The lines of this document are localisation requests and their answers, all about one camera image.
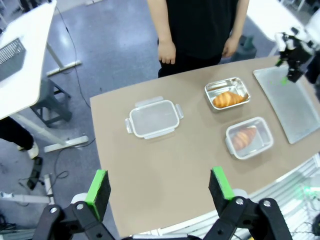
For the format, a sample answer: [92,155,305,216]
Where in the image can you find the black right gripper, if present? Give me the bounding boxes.
[275,47,310,86]

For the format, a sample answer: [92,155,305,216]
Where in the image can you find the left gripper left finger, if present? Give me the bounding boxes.
[32,169,119,240]

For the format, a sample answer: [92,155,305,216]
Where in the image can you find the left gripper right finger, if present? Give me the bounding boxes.
[203,166,293,240]

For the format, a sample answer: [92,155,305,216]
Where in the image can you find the large golden croissant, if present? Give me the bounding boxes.
[231,126,258,151]

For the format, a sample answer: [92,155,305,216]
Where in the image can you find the clear plastic clip lid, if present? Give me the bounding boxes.
[124,95,185,140]
[224,116,275,160]

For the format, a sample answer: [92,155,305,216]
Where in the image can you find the small golden croissant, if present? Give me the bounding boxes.
[212,91,247,109]

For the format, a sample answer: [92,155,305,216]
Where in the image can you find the person's right forearm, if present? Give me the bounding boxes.
[147,0,174,45]

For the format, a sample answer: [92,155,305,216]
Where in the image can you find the person's left forearm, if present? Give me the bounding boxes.
[227,0,251,41]

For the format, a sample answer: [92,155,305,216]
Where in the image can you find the small steel container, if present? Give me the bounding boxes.
[204,76,251,114]

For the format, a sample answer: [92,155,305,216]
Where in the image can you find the person's left hand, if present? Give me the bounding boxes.
[221,36,241,58]

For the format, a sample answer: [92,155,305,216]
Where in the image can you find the person's right hand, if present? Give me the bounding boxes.
[158,39,177,65]

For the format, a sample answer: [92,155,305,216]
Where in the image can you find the perforated metal baking tray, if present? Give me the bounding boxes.
[252,65,320,145]

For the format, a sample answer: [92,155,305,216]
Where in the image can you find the dark grey stand base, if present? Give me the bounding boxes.
[236,34,258,60]

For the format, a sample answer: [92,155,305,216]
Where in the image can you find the bare white table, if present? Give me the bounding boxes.
[246,0,311,57]

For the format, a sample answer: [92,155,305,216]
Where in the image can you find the person in black t-shirt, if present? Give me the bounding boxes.
[146,0,251,79]

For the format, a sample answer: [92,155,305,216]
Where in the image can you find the bystander leg and shoe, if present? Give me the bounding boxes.
[0,116,40,160]

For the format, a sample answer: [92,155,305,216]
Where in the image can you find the dark plastic stool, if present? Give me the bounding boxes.
[29,78,74,128]

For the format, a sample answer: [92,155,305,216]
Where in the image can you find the white table with basket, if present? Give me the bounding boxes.
[0,0,90,154]

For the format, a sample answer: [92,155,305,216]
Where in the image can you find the grey mesh basket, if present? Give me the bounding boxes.
[0,37,28,81]

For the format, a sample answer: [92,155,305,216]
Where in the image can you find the black corrugated cable hose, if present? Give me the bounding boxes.
[305,56,320,86]

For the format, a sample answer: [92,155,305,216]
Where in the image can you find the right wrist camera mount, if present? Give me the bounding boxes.
[274,26,301,53]

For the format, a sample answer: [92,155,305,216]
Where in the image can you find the tangled floor cables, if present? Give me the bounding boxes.
[17,137,97,191]

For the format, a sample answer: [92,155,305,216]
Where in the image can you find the aluminium table frame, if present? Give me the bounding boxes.
[128,152,320,240]

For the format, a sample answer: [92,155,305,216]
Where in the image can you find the black floor cable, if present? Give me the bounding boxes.
[54,5,92,109]

